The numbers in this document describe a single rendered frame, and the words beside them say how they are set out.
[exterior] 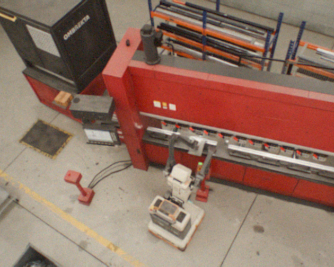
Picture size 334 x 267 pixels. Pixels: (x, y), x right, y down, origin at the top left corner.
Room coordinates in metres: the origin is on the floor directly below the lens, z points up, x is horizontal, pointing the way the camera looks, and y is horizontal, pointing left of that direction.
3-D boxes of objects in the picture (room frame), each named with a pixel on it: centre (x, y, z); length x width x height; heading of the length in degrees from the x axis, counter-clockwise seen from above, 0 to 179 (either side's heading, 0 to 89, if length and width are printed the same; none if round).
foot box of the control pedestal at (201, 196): (2.20, -0.43, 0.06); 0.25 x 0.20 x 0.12; 157
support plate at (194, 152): (2.49, -0.39, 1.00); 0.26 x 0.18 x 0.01; 155
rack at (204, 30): (4.66, -0.99, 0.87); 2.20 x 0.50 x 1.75; 51
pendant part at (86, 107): (2.74, 0.87, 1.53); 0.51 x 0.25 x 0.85; 74
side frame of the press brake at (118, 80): (3.19, 0.36, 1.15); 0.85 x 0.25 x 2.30; 155
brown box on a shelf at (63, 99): (3.72, 1.59, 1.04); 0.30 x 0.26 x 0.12; 51
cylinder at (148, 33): (2.96, -0.02, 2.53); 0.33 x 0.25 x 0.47; 65
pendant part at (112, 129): (2.64, 0.85, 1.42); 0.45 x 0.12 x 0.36; 74
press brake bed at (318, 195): (2.31, -1.03, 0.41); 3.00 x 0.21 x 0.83; 65
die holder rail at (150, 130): (2.85, 0.05, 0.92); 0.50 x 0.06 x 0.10; 65
